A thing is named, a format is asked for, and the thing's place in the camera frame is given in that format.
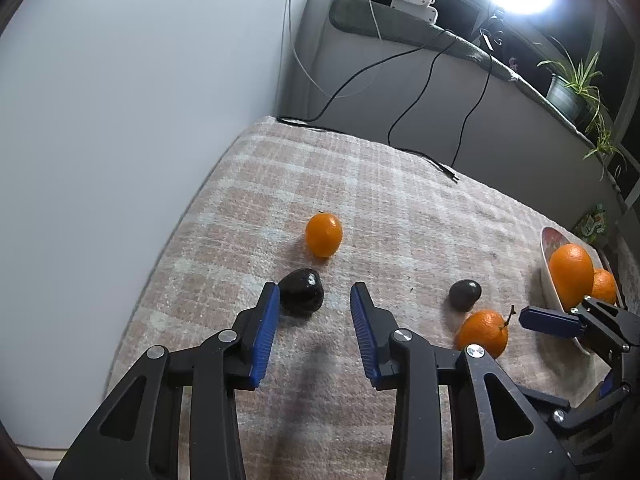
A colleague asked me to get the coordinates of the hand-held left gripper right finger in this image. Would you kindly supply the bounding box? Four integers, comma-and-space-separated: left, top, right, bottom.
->
350, 281, 581, 480

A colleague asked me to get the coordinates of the green printed packet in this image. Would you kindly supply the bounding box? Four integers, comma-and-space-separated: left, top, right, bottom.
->
572, 203, 609, 249

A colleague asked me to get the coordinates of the potted spider plant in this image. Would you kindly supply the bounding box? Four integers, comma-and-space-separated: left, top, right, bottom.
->
537, 37, 628, 181

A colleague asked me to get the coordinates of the tangerine with stem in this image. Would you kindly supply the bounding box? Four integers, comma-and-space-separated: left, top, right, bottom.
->
455, 305, 516, 361

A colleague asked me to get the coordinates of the plaid beige blanket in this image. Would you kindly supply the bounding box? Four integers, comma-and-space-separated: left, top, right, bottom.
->
107, 115, 626, 480

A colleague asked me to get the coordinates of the white cable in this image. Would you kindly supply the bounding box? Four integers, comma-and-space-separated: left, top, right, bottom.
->
287, 0, 385, 100

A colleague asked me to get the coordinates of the white floral plate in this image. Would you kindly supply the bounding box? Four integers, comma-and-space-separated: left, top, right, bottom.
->
540, 226, 626, 357

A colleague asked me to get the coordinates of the grey windowsill cloth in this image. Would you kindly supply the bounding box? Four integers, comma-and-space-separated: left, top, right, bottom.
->
327, 0, 631, 211

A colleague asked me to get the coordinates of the medium orange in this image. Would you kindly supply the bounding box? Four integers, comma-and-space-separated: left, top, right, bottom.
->
591, 268, 619, 306

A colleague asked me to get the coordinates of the dark plum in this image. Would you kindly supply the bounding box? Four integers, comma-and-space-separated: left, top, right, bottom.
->
278, 268, 324, 317
448, 279, 482, 311

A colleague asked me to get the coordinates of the small orange kumquat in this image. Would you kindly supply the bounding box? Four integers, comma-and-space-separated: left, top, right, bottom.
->
305, 212, 344, 259

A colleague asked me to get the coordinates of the black cable with plug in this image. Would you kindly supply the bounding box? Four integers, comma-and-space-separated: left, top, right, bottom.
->
276, 116, 459, 184

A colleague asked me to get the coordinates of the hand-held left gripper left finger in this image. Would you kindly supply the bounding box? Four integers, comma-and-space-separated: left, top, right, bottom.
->
52, 281, 282, 480

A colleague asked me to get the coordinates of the large orange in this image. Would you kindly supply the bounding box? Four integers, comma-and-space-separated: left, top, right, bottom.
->
548, 243, 595, 311

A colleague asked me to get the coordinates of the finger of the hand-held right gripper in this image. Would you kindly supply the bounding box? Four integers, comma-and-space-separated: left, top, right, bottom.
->
519, 296, 640, 362
521, 354, 633, 424

